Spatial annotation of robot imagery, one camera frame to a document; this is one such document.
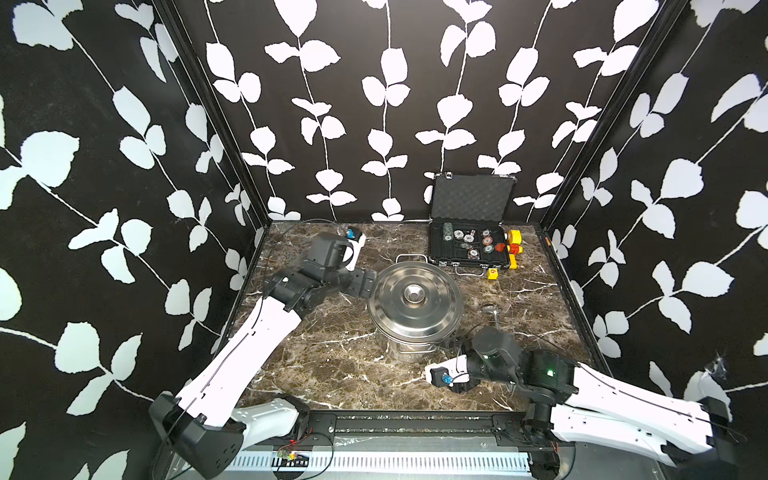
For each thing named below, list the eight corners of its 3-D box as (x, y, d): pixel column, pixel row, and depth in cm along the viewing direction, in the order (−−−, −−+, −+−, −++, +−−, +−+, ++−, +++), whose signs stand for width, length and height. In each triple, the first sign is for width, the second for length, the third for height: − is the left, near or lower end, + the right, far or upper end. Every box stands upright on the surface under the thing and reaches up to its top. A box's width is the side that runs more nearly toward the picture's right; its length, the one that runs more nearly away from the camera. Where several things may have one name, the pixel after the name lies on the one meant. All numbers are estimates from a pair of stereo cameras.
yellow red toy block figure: (509, 268, 108) (514, 259, 104) (505, 238, 118) (509, 228, 114) (522, 269, 108) (527, 261, 104) (517, 239, 118) (521, 230, 113)
